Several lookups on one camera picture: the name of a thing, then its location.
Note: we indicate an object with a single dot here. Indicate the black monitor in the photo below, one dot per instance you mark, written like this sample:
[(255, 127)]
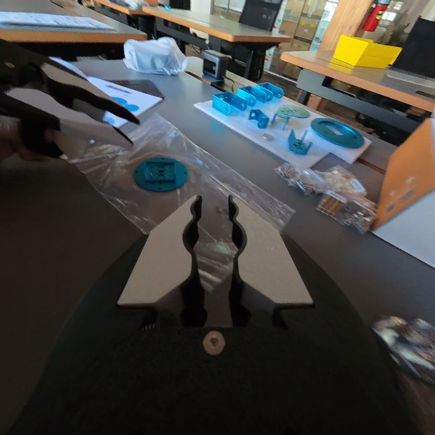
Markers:
[(419, 44)]

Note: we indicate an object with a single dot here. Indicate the white foam sheet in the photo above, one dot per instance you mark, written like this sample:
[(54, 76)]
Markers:
[(238, 136)]

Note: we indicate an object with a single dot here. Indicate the white plastic bag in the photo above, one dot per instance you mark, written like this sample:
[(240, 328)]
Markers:
[(153, 56)]

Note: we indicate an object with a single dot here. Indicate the teal round metal plate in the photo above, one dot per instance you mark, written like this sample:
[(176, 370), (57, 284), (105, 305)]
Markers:
[(142, 183)]

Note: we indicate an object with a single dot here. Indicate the pile of small hardware bags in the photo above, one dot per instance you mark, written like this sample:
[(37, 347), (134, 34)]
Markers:
[(326, 190)]

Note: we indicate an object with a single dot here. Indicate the grey desk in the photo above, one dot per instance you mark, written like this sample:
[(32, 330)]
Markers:
[(340, 272)]

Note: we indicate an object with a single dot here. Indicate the small blue angle bracket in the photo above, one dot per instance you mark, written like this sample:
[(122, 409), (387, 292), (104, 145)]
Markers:
[(256, 119)]

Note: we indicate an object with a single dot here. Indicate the orange cardboard box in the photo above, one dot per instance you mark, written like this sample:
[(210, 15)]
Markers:
[(407, 190)]

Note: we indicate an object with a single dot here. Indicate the red fire extinguisher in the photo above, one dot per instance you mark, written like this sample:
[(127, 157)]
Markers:
[(373, 15)]

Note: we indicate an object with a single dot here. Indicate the yellow box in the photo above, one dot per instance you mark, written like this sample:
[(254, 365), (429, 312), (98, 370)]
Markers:
[(363, 52)]

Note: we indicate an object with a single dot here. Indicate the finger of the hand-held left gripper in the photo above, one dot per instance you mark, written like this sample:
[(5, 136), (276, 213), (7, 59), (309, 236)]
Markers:
[(68, 119), (74, 85)]

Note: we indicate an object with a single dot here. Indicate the blue square metal bracket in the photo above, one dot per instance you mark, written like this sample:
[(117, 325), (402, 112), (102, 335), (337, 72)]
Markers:
[(159, 170)]

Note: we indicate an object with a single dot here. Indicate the perforated blue U bracket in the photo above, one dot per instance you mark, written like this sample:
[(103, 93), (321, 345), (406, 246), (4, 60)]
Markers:
[(299, 144)]

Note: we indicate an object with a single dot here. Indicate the green round plate with bracket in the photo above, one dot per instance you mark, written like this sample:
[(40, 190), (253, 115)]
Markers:
[(294, 112)]

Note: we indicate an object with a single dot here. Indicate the black flat pad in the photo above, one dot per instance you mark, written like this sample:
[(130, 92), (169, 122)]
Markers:
[(136, 86)]

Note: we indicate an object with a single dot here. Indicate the clear plastic bag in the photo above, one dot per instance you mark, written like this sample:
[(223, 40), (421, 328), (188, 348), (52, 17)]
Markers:
[(221, 176)]

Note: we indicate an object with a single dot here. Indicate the wood-edged table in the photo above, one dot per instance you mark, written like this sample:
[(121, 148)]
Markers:
[(217, 29), (68, 35), (356, 80)]

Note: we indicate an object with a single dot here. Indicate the white paper sheets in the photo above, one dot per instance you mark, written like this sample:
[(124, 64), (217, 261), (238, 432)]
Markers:
[(51, 20)]

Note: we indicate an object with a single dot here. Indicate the small device with screen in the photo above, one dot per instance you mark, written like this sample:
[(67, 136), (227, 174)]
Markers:
[(214, 64)]

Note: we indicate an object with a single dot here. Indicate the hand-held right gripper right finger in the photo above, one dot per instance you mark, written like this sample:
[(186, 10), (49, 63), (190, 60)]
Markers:
[(272, 272)]

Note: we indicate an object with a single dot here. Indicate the stack of cardboard boxes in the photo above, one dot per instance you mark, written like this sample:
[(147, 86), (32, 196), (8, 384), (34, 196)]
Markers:
[(299, 23)]

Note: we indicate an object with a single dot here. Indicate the long blue U bracket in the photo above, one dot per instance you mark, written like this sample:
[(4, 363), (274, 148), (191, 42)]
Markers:
[(248, 97), (227, 107), (270, 91)]

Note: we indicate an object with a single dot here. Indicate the person's left hand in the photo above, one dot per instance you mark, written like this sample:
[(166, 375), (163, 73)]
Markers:
[(8, 136)]

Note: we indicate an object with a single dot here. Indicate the assembly instruction sheet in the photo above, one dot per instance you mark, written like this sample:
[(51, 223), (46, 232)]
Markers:
[(142, 98)]

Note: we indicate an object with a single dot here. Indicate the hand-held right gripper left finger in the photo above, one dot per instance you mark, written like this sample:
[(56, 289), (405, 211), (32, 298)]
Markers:
[(159, 268)]

